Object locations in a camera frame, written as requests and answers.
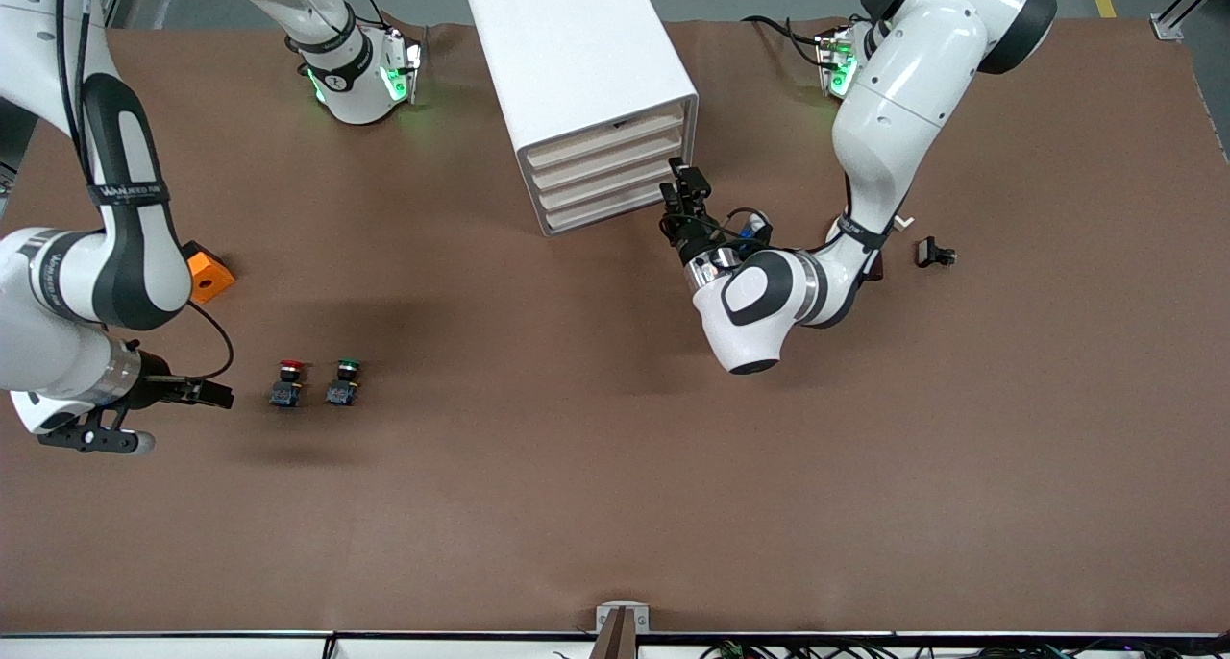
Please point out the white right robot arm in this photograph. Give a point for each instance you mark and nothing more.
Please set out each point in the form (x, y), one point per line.
(125, 256)

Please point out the aluminium frame post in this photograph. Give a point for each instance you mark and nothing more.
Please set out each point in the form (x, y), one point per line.
(1166, 27)

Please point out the green push button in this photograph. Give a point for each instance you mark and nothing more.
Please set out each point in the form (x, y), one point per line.
(344, 384)

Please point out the red push button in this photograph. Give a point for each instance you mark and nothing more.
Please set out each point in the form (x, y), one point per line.
(288, 385)

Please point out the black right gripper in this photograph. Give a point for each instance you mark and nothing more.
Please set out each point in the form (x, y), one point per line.
(159, 389)

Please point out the white drawer cabinet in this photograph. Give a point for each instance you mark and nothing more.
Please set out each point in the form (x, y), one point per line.
(567, 54)

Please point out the grey metal table bracket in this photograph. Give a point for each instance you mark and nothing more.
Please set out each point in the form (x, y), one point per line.
(605, 617)

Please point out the small black switch component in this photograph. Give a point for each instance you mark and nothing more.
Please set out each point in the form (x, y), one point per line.
(930, 252)

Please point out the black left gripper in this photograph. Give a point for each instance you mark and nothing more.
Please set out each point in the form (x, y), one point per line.
(686, 240)

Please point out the brown terminal block component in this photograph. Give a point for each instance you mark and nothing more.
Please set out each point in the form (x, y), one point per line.
(876, 267)

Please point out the white table edge rail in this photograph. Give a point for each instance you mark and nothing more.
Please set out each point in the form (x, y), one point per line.
(192, 647)

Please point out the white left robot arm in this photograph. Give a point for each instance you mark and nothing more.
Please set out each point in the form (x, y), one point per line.
(903, 92)

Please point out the orange black box with hole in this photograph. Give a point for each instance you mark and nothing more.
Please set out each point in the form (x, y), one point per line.
(213, 277)

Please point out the brown paper table cover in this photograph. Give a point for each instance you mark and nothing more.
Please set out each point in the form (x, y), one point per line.
(615, 448)

